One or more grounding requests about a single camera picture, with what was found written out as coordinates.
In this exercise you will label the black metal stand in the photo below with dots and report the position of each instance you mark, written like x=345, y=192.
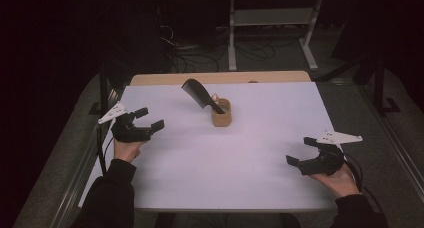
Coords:
x=104, y=88
x=380, y=84

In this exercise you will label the person's left hand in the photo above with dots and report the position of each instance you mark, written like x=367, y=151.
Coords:
x=128, y=151

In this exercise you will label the wooden table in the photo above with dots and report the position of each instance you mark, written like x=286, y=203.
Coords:
x=160, y=78

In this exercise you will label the person's right hand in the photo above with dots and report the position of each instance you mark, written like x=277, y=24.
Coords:
x=338, y=184

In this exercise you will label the white table mat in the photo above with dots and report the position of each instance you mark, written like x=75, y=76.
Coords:
x=216, y=168

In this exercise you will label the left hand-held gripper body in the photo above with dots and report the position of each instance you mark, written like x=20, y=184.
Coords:
x=128, y=131

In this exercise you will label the brown wooden cup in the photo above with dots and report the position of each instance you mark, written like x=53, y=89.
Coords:
x=221, y=119

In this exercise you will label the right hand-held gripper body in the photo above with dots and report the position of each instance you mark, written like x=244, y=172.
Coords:
x=321, y=163

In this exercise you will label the black comb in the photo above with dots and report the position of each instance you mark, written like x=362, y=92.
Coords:
x=198, y=91

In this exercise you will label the grey metal desk frame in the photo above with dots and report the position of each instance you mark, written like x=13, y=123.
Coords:
x=273, y=17

